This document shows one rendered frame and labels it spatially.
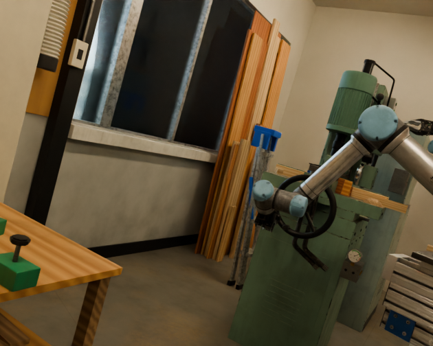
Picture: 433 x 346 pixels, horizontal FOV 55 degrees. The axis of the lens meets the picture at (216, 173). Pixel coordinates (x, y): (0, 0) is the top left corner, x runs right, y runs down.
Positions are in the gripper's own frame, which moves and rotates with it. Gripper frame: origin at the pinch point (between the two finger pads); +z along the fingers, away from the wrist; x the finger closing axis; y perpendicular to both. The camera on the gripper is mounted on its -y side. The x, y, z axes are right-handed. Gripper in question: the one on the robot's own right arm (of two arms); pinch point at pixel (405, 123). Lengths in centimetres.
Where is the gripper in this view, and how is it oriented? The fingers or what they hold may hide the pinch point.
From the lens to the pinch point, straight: 253.8
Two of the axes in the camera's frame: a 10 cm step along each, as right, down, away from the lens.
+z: -8.5, -2.9, 4.3
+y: -4.4, -0.4, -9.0
